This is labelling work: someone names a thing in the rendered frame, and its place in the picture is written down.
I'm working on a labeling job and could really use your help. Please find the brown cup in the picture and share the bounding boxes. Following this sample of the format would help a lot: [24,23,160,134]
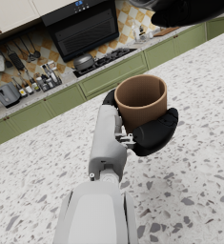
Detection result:
[113,73,169,135]

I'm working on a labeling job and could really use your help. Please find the wooden cutting board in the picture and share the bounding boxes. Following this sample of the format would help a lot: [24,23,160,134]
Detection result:
[153,26,181,38]

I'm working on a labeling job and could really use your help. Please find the white bottle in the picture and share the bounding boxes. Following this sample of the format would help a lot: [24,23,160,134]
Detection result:
[132,22,142,43]

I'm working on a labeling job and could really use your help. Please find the green lower cabinets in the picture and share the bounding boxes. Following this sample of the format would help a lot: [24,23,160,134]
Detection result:
[0,14,224,151]

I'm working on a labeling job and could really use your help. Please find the grey cooking pot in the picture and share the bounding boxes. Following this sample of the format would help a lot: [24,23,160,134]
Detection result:
[72,52,96,72]

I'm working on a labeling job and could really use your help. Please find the black gas stove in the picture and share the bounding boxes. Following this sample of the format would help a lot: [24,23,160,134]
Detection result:
[72,47,137,79]

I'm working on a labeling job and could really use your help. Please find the spice rack with bottles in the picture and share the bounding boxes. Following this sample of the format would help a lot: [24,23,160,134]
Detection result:
[34,60,63,93]

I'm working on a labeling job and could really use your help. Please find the grey toaster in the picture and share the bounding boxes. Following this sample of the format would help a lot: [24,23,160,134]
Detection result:
[0,81,22,110]

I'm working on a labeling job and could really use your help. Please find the black range hood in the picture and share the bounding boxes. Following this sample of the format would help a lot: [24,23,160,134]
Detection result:
[40,0,120,63]

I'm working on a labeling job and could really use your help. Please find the black ladle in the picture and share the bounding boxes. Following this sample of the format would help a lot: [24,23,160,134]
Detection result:
[27,33,42,60]

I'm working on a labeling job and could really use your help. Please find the black slotted spoon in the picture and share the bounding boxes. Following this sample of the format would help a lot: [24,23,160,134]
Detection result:
[18,36,37,64]

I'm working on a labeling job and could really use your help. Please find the black spatula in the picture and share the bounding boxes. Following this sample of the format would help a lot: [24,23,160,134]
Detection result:
[3,43,26,71]

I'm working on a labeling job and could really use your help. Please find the white upper cabinets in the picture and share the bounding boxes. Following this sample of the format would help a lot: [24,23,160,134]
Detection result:
[0,0,78,41]

